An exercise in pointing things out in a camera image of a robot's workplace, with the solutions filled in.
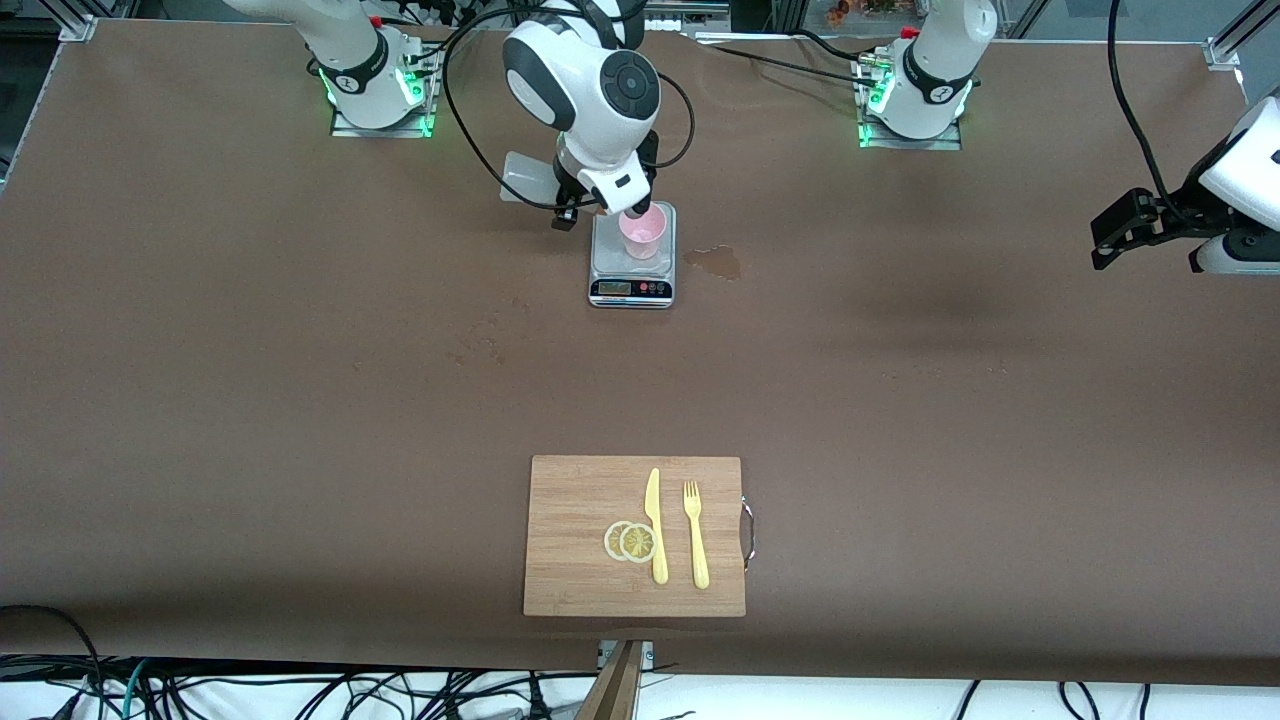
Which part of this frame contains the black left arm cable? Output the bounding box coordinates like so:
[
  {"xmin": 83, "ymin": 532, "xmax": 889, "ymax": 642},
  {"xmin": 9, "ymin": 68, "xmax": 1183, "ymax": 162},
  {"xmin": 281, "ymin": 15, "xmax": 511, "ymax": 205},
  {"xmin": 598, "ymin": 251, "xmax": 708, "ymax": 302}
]
[{"xmin": 1107, "ymin": 0, "xmax": 1167, "ymax": 197}]

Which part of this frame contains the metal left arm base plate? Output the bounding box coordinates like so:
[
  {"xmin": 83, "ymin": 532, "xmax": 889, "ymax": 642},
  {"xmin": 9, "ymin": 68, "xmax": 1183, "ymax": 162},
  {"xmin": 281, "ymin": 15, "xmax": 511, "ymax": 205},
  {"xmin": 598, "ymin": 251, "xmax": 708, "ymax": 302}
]
[{"xmin": 858, "ymin": 55, "xmax": 963, "ymax": 151}]

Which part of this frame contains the pink plastic cup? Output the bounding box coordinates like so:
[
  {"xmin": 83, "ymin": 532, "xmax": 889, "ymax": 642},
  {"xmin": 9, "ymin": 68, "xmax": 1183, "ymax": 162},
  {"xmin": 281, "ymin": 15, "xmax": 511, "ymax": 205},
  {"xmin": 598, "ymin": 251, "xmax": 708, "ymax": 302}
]
[{"xmin": 618, "ymin": 205, "xmax": 668, "ymax": 261}]

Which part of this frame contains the teal floor cable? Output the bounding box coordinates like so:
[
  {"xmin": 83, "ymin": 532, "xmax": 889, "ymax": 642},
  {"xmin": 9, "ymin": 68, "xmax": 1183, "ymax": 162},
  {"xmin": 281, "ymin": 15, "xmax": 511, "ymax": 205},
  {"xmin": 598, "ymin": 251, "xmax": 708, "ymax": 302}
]
[{"xmin": 118, "ymin": 658, "xmax": 153, "ymax": 720}]

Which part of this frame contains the long black table cable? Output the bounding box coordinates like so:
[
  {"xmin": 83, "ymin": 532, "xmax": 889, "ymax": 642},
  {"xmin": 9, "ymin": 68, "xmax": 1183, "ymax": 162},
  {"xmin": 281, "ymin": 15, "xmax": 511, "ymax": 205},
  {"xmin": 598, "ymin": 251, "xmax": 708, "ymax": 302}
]
[{"xmin": 695, "ymin": 42, "xmax": 871, "ymax": 86}]

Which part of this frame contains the wooden beam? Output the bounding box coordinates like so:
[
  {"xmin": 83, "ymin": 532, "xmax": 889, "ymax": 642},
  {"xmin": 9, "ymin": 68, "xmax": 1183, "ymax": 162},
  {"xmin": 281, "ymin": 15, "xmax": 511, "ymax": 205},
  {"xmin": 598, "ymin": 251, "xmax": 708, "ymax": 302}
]
[{"xmin": 575, "ymin": 640, "xmax": 646, "ymax": 720}]

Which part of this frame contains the yellow plastic knife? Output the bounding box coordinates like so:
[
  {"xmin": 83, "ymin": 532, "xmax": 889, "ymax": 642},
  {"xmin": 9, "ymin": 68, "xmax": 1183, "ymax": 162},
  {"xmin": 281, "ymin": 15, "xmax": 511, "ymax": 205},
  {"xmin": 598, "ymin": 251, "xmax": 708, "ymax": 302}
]
[{"xmin": 644, "ymin": 468, "xmax": 669, "ymax": 586}]

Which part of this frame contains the silver digital kitchen scale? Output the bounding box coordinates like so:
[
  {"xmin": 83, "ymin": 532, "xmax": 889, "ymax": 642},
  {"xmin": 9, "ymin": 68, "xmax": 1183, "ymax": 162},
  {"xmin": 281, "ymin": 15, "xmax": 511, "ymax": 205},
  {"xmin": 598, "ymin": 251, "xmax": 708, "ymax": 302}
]
[{"xmin": 588, "ymin": 200, "xmax": 677, "ymax": 309}]

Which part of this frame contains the translucent sauce bottle orange cap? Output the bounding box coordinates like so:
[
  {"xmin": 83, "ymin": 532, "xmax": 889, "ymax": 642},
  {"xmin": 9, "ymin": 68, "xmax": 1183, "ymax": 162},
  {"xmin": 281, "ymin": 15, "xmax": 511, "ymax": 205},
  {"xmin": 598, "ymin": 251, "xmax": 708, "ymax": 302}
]
[{"xmin": 500, "ymin": 150, "xmax": 563, "ymax": 208}]

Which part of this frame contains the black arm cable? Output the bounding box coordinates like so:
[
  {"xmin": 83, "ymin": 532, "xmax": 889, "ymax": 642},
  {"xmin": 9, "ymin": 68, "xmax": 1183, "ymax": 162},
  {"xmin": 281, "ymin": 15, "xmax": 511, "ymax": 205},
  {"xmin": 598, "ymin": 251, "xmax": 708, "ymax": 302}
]
[
  {"xmin": 443, "ymin": 4, "xmax": 697, "ymax": 211},
  {"xmin": 1107, "ymin": 0, "xmax": 1167, "ymax": 197}
]

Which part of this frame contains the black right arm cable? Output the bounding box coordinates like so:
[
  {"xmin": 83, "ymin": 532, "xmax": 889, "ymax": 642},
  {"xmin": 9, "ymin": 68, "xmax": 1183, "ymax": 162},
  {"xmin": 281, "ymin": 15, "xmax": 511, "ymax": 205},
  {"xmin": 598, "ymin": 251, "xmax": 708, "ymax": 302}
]
[{"xmin": 443, "ymin": 4, "xmax": 697, "ymax": 211}]

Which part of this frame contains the black looped floor cable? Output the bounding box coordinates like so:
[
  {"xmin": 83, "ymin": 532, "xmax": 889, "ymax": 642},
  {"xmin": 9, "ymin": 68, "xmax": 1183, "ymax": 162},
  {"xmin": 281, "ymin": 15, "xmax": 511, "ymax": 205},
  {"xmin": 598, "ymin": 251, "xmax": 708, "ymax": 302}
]
[{"xmin": 0, "ymin": 604, "xmax": 103, "ymax": 701}]

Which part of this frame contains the brown liquid spill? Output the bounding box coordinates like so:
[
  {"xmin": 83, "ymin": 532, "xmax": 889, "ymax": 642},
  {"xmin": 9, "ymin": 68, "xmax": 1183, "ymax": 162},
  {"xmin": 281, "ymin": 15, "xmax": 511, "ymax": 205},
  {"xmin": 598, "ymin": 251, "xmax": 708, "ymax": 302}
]
[{"xmin": 683, "ymin": 245, "xmax": 743, "ymax": 283}]

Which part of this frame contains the short black table cable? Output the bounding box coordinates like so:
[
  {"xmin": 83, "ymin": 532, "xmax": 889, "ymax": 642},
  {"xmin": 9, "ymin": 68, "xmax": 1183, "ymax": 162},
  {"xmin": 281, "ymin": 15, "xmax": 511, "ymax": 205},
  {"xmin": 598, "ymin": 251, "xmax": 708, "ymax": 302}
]
[{"xmin": 795, "ymin": 28, "xmax": 881, "ymax": 63}]

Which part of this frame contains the yellow plastic fork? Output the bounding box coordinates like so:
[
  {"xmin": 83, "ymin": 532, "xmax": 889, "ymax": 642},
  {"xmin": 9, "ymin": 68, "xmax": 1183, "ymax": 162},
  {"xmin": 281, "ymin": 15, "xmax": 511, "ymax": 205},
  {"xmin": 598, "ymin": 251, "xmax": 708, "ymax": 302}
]
[{"xmin": 683, "ymin": 480, "xmax": 711, "ymax": 590}]

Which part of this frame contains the wooden cutting board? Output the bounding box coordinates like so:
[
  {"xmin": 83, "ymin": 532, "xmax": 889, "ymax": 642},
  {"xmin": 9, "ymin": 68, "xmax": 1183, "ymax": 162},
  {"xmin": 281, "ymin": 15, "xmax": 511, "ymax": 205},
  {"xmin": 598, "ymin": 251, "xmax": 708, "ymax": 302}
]
[{"xmin": 523, "ymin": 455, "xmax": 758, "ymax": 618}]

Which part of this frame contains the black base cable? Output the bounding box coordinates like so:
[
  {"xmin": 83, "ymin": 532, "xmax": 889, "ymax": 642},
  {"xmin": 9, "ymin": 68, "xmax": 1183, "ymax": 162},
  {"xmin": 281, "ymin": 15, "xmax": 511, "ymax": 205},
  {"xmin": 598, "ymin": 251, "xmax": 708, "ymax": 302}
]
[{"xmin": 400, "ymin": 22, "xmax": 483, "ymax": 69}]

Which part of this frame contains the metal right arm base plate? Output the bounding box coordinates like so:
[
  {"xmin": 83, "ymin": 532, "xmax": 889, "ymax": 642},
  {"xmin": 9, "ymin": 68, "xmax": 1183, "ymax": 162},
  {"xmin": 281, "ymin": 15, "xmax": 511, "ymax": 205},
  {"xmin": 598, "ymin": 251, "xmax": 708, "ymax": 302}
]
[{"xmin": 330, "ymin": 45, "xmax": 437, "ymax": 139}]

